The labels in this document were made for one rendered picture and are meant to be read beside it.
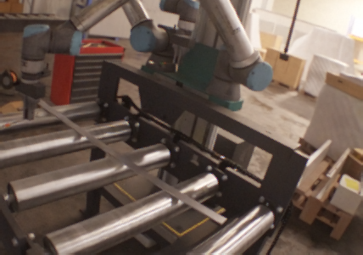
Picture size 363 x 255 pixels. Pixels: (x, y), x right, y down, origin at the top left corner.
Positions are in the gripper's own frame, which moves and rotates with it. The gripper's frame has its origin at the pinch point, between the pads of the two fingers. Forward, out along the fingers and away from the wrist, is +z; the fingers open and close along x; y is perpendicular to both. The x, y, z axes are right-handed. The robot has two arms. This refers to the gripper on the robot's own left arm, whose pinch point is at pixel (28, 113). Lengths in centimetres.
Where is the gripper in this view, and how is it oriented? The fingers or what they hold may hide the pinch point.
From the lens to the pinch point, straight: 122.3
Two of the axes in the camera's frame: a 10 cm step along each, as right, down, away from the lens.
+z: -2.1, 9.0, 3.7
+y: -4.0, 2.6, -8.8
